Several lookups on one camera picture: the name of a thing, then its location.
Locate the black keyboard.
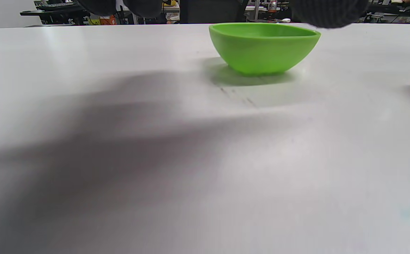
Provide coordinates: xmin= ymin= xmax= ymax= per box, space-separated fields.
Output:
xmin=37 ymin=2 xmax=79 ymax=8

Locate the green plastic bowl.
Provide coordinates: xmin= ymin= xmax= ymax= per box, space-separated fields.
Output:
xmin=209 ymin=23 xmax=321 ymax=76

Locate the black computer desk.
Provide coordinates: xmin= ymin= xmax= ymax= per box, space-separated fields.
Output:
xmin=20 ymin=0 xmax=90 ymax=26

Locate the black mesh office chair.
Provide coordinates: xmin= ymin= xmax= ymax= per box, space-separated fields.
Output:
xmin=180 ymin=0 xmax=248 ymax=24

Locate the person's left hand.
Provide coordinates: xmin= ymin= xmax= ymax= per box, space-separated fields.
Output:
xmin=76 ymin=0 xmax=369 ymax=29

